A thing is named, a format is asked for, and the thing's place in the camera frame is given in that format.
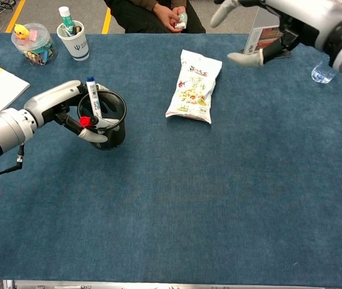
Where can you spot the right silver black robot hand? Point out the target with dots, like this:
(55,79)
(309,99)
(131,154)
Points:
(309,21)

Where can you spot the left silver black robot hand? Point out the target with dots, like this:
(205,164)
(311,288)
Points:
(53,96)

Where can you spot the black capped white marker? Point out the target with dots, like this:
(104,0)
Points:
(94,120)

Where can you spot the black round pen cup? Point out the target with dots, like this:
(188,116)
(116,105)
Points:
(118,135)

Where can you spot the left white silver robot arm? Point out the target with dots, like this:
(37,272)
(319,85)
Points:
(2,132)

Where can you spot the blue capped white marker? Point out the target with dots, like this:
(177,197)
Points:
(93,96)

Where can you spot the clear jar of binder clips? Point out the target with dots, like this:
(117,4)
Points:
(38,54)

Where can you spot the clear plastic water bottle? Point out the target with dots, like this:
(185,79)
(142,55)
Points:
(321,73)

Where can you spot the white paper cup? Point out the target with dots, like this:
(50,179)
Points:
(77,46)

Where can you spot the yellow rubber duck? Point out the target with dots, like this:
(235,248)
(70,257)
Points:
(20,31)

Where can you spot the white green glue stick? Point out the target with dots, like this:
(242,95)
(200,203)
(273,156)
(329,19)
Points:
(66,18)

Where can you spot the seated person in dark clothes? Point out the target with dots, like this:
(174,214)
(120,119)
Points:
(138,15)

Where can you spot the small white green packet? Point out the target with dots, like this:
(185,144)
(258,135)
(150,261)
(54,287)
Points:
(181,20)

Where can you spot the white peanut snack bag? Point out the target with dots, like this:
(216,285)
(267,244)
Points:
(193,87)

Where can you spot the aluminium table edge rail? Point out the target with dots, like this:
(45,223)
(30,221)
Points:
(159,284)

